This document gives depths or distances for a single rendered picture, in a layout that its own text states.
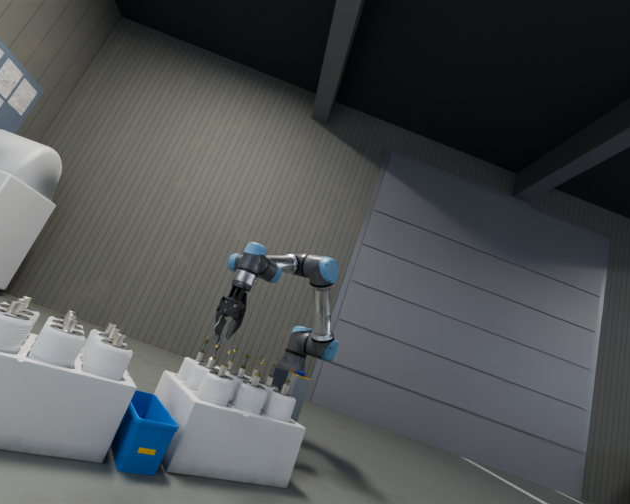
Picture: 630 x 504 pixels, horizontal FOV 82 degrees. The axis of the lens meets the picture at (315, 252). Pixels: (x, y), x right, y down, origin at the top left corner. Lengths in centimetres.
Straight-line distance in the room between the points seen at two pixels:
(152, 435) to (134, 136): 409
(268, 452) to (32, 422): 61
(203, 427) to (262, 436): 19
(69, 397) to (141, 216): 348
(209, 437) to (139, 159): 388
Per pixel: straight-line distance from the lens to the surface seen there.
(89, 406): 106
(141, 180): 457
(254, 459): 124
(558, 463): 519
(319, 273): 165
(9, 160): 394
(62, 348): 106
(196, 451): 116
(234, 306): 123
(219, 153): 456
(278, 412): 127
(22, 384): 104
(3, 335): 106
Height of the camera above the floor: 38
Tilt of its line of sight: 16 degrees up
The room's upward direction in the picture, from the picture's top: 20 degrees clockwise
